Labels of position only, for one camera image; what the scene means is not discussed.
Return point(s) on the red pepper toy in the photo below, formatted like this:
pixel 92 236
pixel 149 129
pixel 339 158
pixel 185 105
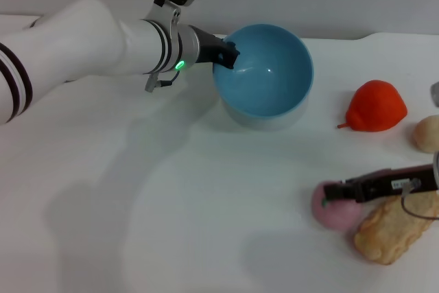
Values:
pixel 377 107

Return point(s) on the blue bowl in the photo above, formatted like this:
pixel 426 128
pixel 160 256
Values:
pixel 271 80

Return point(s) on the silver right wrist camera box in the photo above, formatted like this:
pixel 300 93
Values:
pixel 435 94

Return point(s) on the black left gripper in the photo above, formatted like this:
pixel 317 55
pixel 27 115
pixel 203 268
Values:
pixel 209 49

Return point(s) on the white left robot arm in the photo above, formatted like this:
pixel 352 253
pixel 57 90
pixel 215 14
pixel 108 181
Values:
pixel 85 42

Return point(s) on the toasted bread slice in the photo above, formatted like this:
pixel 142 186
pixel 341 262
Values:
pixel 387 234

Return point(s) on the pink toy peach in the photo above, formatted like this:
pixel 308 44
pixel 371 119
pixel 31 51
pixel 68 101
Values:
pixel 337 215

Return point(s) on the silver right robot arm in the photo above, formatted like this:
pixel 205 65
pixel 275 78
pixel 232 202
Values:
pixel 436 169

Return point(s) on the beige round potato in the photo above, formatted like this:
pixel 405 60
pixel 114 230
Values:
pixel 428 135

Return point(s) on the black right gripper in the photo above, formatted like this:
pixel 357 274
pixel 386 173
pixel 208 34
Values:
pixel 377 185

